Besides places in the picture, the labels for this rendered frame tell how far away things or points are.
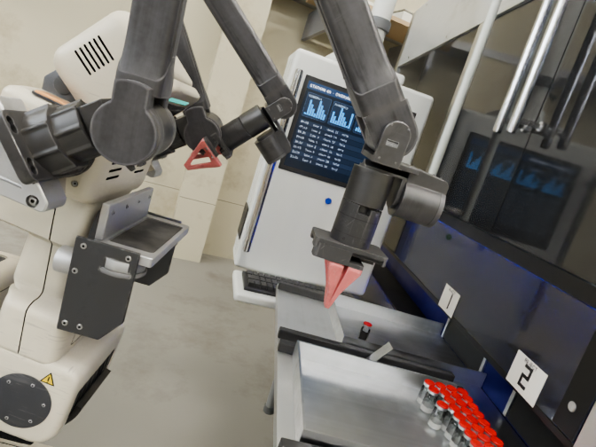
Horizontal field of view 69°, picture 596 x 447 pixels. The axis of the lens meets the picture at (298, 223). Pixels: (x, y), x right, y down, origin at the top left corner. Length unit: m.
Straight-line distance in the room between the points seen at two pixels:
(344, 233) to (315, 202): 0.92
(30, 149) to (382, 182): 0.43
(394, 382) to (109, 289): 0.57
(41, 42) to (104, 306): 3.39
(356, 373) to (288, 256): 0.70
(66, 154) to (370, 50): 0.39
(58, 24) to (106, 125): 3.47
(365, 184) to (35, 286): 0.59
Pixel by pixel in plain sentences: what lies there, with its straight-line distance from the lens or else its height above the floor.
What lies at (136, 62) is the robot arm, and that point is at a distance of 0.57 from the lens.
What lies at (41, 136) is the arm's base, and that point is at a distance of 0.60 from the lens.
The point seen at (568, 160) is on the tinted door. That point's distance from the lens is 0.96.
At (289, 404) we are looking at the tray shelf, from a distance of 0.76.
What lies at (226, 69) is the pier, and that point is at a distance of 3.65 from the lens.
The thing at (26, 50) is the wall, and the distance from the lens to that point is 4.05.
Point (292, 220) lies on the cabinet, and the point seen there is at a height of 1.01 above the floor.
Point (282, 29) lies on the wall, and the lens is 4.04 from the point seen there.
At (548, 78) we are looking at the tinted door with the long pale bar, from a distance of 1.14.
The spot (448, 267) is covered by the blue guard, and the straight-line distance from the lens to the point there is 1.20.
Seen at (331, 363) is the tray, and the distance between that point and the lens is 0.90.
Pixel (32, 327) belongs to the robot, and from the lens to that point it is 0.85.
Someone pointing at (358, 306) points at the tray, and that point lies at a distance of 1.23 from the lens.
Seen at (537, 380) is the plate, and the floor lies 1.03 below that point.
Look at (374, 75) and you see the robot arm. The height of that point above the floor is 1.38.
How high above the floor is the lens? 1.29
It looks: 11 degrees down
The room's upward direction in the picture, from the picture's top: 18 degrees clockwise
